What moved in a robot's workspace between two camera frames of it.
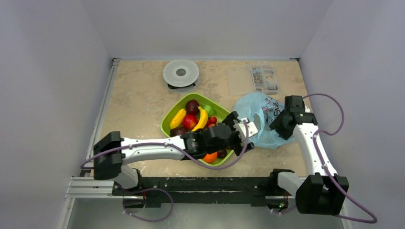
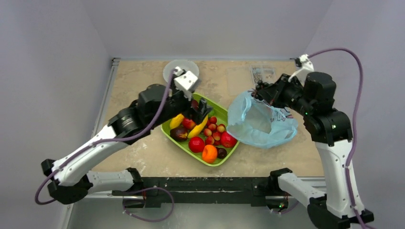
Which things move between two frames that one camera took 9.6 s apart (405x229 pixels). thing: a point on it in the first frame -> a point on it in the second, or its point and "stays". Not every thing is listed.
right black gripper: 281,125 -> 271,93
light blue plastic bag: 261,109 stays
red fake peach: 189,121 stays
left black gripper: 231,120 -> 197,115
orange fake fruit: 210,158 stays
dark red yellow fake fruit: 177,131 stays
